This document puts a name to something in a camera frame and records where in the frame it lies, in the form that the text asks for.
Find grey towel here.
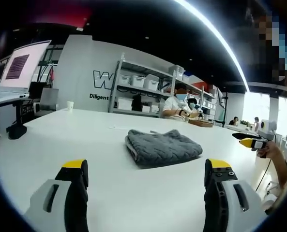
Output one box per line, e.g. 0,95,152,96
124,129,203,169

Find open laptop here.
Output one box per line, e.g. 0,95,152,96
0,40,52,105

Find person's right hand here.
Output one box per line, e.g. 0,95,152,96
256,140,278,159

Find black tripod stand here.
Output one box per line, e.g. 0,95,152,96
215,92,230,127

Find wooden tray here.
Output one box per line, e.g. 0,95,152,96
188,118,214,128

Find grey office chair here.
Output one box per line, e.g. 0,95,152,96
34,87,60,118

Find metal storage shelf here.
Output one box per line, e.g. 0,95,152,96
108,53,218,120

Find ceiling light strip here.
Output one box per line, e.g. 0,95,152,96
174,0,250,93

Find white storage bin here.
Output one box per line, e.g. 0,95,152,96
118,73,132,85
130,74,147,87
143,74,161,89

